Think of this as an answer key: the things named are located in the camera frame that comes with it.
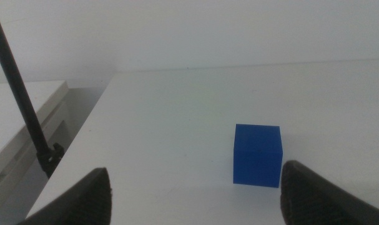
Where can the white side table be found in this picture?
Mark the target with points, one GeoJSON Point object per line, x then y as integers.
{"type": "Point", "coordinates": [8, 118]}

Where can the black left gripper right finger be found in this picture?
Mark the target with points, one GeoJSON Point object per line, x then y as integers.
{"type": "Point", "coordinates": [308, 200]}

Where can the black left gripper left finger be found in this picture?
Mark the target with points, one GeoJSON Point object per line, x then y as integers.
{"type": "Point", "coordinates": [83, 203]}

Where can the black clamped stand pole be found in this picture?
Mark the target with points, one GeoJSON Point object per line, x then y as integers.
{"type": "Point", "coordinates": [19, 90]}

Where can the blue cube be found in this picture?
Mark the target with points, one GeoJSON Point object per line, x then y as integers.
{"type": "Point", "coordinates": [258, 156]}

